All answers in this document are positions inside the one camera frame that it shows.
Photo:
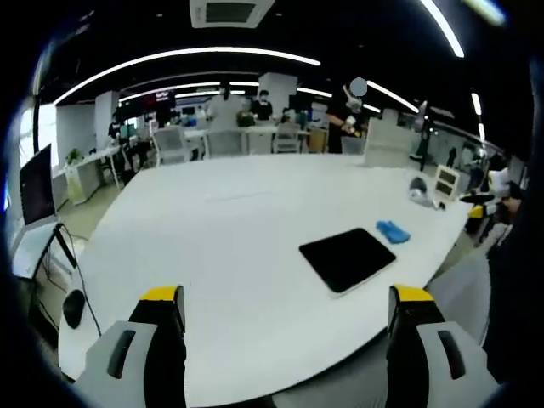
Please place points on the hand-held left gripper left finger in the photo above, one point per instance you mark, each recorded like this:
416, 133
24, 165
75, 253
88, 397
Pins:
140, 340

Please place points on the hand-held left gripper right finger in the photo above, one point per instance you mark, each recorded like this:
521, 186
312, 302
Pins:
429, 340

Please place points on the blue cleaning cloth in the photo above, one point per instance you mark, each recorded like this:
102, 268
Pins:
393, 232

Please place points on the black tablet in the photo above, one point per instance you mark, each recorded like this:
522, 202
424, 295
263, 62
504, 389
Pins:
346, 258

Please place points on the small white drawer box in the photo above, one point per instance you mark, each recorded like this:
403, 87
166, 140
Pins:
446, 181

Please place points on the grey and white device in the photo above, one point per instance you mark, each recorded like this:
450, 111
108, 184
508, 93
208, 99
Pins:
420, 192

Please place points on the black computer mouse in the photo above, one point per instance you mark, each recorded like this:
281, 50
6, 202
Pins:
74, 309

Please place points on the person's dark clothing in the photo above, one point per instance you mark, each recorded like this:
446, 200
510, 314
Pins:
516, 276

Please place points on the white cardboard box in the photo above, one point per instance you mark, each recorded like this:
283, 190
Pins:
387, 142

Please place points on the white mesh office chair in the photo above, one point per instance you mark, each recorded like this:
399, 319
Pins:
171, 145
224, 143
353, 145
286, 142

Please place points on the white laptop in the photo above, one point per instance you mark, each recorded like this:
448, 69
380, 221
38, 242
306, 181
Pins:
32, 248

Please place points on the computer monitor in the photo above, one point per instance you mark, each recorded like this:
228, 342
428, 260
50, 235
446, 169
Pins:
37, 187

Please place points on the green potted plant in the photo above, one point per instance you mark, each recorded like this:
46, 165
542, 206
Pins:
74, 156

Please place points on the long ceiling light strip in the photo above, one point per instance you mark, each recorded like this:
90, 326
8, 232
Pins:
183, 64

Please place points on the ceiling air conditioner vent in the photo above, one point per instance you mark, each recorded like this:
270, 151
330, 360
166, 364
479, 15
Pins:
231, 12

